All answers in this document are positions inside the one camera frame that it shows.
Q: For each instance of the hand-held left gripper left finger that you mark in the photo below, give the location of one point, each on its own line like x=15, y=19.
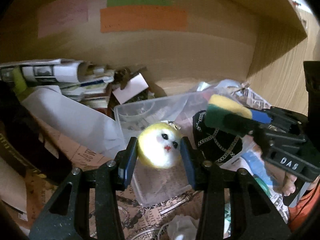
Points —
x=128, y=163

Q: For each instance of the rolled newspaper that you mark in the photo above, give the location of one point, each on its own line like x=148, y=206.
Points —
x=50, y=71

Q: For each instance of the orange paper label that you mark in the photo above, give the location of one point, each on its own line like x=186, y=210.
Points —
x=143, y=20

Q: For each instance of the yellow green sponge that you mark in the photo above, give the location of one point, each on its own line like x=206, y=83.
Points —
x=226, y=107

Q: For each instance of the stack of printed booklets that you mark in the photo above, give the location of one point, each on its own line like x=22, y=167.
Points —
x=92, y=87

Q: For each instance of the white paper sheet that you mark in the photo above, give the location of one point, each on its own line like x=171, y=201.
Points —
x=75, y=117

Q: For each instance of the yellow white felt face ball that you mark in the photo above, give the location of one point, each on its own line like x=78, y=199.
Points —
x=160, y=146

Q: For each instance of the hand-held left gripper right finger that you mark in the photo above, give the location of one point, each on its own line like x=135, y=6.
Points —
x=188, y=163

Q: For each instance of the crumpled newspaper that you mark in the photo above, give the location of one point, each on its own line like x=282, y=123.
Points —
x=252, y=96

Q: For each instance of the white crumpled plastic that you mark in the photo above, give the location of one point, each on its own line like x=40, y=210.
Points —
x=181, y=226

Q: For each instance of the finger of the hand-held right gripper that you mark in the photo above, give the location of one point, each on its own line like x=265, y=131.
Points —
x=238, y=125
x=260, y=116

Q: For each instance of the brown printed paper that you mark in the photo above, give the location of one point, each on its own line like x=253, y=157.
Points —
x=82, y=157

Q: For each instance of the green paper label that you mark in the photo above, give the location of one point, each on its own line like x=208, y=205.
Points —
x=138, y=0

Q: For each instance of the clear plastic container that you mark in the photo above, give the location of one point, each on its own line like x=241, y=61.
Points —
x=150, y=115

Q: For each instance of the small white card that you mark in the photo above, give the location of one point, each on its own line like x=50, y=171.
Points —
x=130, y=88

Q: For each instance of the large cardboard box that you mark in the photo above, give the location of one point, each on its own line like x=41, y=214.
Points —
x=155, y=45

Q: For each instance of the person's right hand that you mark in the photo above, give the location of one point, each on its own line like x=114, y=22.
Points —
x=288, y=185

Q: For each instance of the pink paper label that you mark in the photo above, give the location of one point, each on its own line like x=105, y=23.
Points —
x=62, y=17

